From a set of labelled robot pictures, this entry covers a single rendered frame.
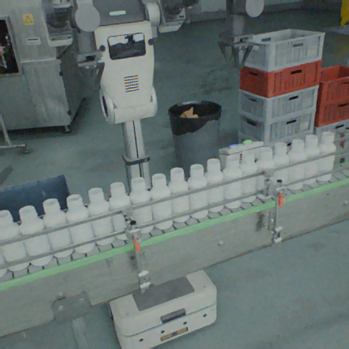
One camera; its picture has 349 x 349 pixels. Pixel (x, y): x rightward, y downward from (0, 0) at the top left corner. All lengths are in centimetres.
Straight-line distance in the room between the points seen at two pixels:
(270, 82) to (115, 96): 199
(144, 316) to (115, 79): 108
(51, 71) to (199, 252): 368
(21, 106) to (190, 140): 237
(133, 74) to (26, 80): 324
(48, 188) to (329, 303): 161
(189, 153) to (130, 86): 170
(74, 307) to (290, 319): 136
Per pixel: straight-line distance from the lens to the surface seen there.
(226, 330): 216
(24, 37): 462
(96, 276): 112
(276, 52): 331
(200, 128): 307
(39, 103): 476
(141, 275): 109
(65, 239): 107
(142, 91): 158
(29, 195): 169
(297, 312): 228
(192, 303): 195
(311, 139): 130
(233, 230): 122
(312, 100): 377
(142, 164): 173
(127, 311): 193
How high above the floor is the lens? 167
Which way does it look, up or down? 29 degrees down
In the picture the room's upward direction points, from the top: 4 degrees counter-clockwise
